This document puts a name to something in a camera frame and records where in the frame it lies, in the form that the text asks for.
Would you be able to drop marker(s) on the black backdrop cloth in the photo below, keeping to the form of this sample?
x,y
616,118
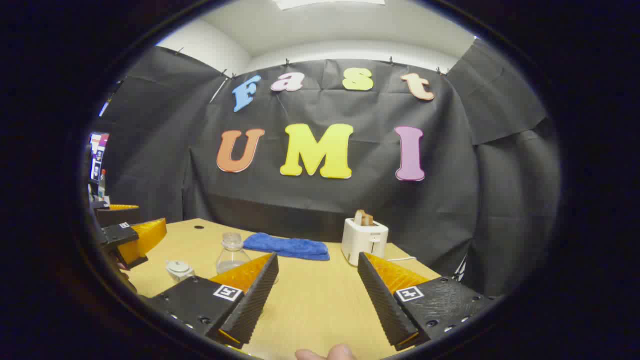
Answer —
x,y
350,200

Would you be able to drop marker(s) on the white toaster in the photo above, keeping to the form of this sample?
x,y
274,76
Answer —
x,y
362,242

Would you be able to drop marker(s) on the blue towel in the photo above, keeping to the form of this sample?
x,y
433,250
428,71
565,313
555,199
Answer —
x,y
287,246

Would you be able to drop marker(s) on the bread slice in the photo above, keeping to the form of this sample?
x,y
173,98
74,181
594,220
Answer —
x,y
363,218

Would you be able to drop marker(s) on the green label water bottle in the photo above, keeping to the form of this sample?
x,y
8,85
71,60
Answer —
x,y
232,257

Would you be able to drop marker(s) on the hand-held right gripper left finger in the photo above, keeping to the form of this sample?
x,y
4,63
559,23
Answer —
x,y
255,300

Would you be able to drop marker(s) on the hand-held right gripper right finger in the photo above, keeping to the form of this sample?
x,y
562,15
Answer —
x,y
382,300

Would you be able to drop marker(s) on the red cap plastic bottle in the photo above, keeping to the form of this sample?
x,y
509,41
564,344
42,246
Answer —
x,y
102,185

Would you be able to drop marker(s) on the ceiling light panel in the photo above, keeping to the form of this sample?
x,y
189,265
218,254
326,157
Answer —
x,y
330,2

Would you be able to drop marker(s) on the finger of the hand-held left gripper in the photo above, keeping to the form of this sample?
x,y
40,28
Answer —
x,y
120,233
117,216

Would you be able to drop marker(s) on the computer monitor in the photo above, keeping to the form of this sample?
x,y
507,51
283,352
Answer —
x,y
98,155

